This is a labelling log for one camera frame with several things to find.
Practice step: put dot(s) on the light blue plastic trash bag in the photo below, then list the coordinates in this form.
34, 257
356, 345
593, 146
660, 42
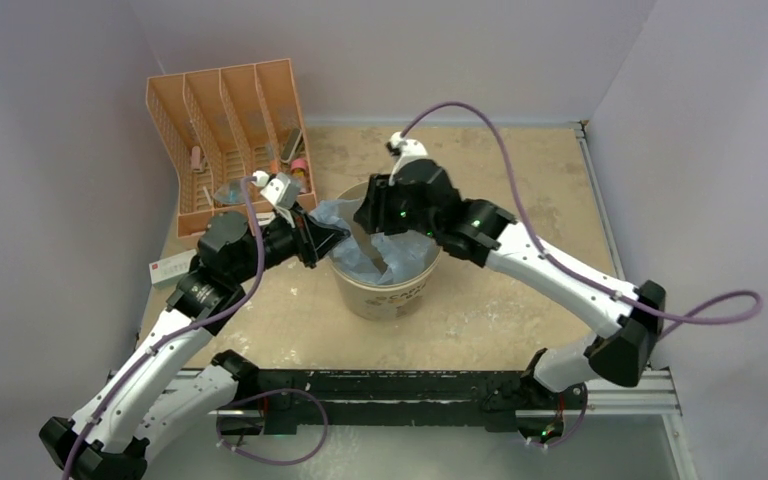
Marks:
374, 259

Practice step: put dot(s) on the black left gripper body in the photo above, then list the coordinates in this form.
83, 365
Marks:
284, 240

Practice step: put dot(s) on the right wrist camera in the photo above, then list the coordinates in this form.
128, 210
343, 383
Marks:
404, 151

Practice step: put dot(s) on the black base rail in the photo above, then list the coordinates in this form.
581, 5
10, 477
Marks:
497, 401

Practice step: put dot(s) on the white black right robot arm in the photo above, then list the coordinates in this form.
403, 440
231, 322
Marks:
623, 333

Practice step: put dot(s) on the blue correction tape package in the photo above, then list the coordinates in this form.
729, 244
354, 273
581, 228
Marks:
230, 193

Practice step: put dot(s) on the pink labelled small bottle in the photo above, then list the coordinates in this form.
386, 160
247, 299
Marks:
299, 170

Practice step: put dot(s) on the pink plastic desk organizer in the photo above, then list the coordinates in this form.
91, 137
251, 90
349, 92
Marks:
223, 124

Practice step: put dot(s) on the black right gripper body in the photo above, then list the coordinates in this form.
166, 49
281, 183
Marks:
399, 219

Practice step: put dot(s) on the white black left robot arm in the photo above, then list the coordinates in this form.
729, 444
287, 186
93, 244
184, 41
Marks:
120, 431

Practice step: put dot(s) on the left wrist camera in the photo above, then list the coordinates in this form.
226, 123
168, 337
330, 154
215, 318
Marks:
280, 190

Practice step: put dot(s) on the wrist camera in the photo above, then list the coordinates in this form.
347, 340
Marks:
280, 190
404, 151

